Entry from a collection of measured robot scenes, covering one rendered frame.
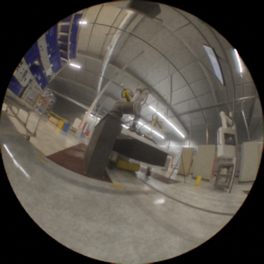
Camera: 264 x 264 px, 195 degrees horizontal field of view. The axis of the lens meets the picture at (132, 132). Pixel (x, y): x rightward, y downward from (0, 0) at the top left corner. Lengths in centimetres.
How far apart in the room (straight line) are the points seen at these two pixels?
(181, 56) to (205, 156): 918
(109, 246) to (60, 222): 26
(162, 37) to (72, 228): 1036
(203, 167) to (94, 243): 526
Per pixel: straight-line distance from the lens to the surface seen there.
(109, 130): 110
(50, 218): 57
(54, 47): 145
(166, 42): 982
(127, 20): 782
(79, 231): 54
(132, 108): 110
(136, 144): 135
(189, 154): 573
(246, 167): 577
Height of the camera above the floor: 50
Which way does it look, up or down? 16 degrees up
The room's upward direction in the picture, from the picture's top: 20 degrees clockwise
